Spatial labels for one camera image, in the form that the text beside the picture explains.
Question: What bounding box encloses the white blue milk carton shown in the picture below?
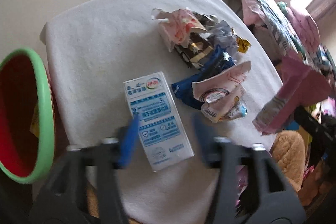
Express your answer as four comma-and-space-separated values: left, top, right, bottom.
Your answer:
123, 72, 194, 172

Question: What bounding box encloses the pink white torn wrapper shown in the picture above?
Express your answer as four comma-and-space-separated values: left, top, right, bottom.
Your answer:
192, 61, 251, 123

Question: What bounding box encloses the blue snack wrapper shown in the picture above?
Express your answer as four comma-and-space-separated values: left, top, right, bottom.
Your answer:
171, 45, 235, 110

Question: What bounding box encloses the pink paper wrapper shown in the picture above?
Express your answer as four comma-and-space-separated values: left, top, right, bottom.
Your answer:
151, 9, 207, 52

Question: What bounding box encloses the brown plush cushion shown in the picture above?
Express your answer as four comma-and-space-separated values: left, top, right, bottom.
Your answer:
270, 131, 306, 193

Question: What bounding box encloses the brown gold snack wrapper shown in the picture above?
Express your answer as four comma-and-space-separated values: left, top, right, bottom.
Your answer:
174, 33, 213, 70

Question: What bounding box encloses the white towel table cover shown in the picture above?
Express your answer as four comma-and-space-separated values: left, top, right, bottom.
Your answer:
39, 0, 284, 224

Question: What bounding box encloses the yellow candy wrapper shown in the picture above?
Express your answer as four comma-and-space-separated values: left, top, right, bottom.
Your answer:
236, 37, 251, 54

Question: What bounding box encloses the red bin with green rim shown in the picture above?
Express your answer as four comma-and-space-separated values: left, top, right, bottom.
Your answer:
1, 48, 55, 184

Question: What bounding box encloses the crumpled white lavender paper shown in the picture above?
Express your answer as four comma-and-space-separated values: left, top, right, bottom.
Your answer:
207, 20, 238, 57

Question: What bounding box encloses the pink cloth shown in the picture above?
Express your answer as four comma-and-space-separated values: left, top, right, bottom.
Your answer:
252, 56, 332, 134

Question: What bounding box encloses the bed with plaid quilt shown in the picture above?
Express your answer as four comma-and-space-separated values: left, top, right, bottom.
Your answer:
241, 0, 332, 71

